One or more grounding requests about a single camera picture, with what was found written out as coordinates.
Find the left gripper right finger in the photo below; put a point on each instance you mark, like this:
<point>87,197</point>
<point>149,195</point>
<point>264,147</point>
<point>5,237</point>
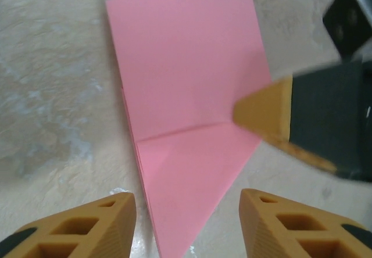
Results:
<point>253,226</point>

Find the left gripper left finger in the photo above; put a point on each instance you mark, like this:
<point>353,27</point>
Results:
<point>116,226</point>

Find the pink paper sheet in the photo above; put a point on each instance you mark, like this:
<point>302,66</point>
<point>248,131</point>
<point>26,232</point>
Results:
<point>189,66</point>

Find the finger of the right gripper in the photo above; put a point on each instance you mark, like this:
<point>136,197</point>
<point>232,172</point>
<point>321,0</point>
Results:
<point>267,107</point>

